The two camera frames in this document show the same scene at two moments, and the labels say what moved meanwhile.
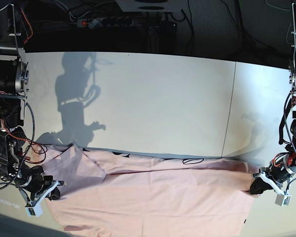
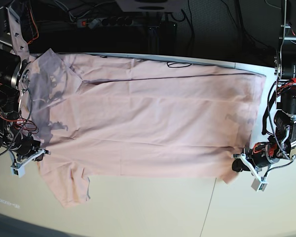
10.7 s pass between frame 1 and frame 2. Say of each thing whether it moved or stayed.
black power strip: stayed
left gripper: moved
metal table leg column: stayed
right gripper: moved
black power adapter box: stayed
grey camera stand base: stayed
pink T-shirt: moved
